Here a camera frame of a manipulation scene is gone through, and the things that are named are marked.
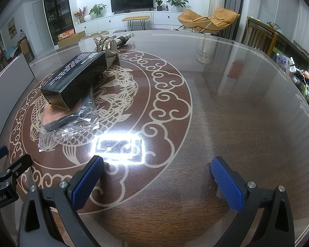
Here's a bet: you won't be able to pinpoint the woven straw bag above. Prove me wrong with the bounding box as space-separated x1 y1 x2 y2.
93 33 119 70

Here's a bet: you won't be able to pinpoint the white panel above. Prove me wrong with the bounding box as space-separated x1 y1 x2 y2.
0 52 35 147

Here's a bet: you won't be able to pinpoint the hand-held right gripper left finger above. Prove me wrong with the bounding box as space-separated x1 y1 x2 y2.
18 155 105 247

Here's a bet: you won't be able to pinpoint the large green potted plant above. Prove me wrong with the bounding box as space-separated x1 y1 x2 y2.
166 0 189 12

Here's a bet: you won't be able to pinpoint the dark cylindrical bottle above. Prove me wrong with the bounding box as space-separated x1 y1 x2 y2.
115 32 135 47

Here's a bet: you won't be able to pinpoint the dark wooden sideboard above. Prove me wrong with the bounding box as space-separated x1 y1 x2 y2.
273 22 309 70

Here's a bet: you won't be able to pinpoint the black television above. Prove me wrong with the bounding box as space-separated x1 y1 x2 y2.
110 0 154 14

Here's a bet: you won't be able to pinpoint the red flowers in vase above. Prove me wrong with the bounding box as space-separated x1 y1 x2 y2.
73 6 88 23

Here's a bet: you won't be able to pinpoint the wooden bench with black legs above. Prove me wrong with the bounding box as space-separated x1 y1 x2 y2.
122 16 150 31

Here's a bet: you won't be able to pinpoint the black cardboard box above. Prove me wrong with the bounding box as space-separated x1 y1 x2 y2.
40 51 108 111

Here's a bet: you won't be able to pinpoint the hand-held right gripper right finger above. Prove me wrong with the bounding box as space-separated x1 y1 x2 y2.
210 156 295 247

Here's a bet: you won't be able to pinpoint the clutter of bottles and packets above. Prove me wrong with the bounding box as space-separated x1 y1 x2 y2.
275 53 309 124

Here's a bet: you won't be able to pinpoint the framed wall picture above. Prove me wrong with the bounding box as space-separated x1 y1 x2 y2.
6 17 17 40

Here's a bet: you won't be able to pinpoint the orange printed box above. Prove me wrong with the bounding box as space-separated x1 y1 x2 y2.
57 28 75 42

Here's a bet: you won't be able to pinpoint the white television cabinet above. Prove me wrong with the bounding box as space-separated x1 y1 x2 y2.
73 10 186 35

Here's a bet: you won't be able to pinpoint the brown cardboard box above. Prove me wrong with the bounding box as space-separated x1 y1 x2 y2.
71 31 86 43

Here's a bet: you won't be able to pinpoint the orange lounge chair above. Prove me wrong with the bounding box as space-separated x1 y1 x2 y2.
178 6 241 34

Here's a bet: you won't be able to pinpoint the black glass display cabinet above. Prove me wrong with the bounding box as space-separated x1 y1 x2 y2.
42 0 76 48

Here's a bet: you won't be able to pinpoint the bushy green potted plant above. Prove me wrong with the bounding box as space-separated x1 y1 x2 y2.
89 4 107 18

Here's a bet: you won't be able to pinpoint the clear bag with brown notebook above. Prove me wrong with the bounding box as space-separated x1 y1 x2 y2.
38 87 101 152

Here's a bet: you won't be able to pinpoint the wooden chair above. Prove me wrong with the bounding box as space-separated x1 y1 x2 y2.
243 17 279 54

